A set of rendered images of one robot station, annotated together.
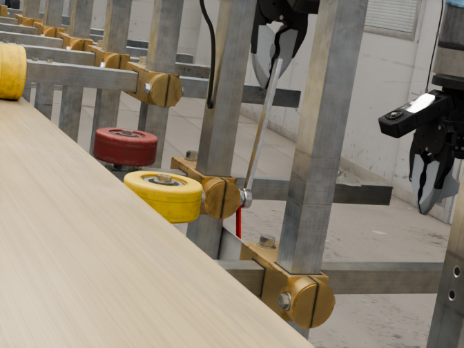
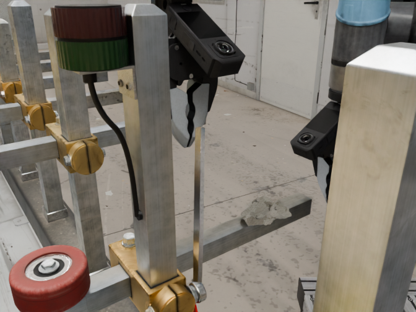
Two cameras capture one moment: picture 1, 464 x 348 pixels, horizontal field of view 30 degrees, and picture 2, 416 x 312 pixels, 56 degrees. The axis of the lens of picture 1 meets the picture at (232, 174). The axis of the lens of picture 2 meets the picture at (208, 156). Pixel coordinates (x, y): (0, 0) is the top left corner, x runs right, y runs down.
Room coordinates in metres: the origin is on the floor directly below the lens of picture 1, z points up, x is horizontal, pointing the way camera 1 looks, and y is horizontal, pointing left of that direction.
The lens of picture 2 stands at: (0.73, 0.03, 1.18)
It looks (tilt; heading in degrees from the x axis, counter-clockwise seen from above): 23 degrees down; 350
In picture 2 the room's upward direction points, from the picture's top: straight up
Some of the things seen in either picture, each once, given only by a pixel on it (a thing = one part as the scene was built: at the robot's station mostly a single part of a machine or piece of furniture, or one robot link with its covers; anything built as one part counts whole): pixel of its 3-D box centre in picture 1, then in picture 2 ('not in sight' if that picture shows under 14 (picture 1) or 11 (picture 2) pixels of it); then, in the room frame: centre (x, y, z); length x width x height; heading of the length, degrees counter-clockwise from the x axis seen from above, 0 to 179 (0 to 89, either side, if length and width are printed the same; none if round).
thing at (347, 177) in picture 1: (332, 172); (262, 206); (1.23, -0.14, 0.87); 0.09 x 0.07 x 0.02; 116
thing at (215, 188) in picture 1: (201, 186); (147, 280); (1.13, 0.04, 0.85); 0.13 x 0.06 x 0.05; 26
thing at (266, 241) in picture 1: (267, 241); not in sight; (0.95, -0.05, 0.83); 0.02 x 0.02 x 0.01
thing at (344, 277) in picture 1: (315, 279); not in sight; (0.94, -0.11, 0.80); 0.43 x 0.03 x 0.04; 116
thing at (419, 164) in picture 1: (431, 183); (332, 176); (1.33, -0.31, 0.86); 0.06 x 0.03 x 0.09; 116
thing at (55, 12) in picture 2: not in sight; (90, 20); (1.09, 0.07, 1.16); 0.06 x 0.06 x 0.02
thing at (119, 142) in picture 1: (121, 173); (56, 303); (1.10, 0.14, 0.85); 0.08 x 0.08 x 0.11
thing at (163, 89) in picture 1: (152, 84); (73, 146); (1.35, 0.14, 0.95); 0.13 x 0.06 x 0.05; 26
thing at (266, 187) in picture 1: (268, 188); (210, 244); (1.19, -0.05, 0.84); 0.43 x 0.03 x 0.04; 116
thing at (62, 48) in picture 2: not in sight; (93, 51); (1.09, 0.07, 1.13); 0.06 x 0.06 x 0.02
